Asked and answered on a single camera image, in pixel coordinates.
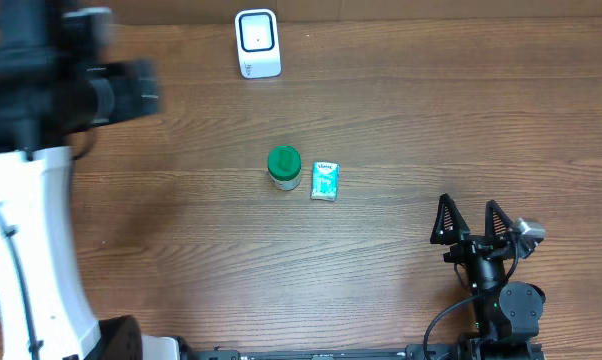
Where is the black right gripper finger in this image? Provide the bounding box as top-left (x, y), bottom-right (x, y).
top-left (430, 193), bottom-right (470, 245)
top-left (484, 200), bottom-right (513, 238)

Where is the small teal tissue pack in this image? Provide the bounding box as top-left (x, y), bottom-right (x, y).
top-left (310, 162), bottom-right (340, 201)

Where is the green lid white jar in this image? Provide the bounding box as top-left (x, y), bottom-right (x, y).
top-left (267, 145), bottom-right (302, 191)

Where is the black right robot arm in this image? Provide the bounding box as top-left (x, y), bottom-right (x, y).
top-left (422, 194), bottom-right (546, 360)

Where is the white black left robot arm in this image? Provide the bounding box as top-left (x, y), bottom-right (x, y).
top-left (0, 1), bottom-right (188, 359)

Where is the white barcode scanner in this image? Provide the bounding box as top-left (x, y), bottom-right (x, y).
top-left (235, 8), bottom-right (282, 79)

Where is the brown cardboard backboard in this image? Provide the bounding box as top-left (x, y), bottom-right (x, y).
top-left (87, 0), bottom-right (602, 25)

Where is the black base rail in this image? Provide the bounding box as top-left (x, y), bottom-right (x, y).
top-left (190, 342), bottom-right (547, 360)

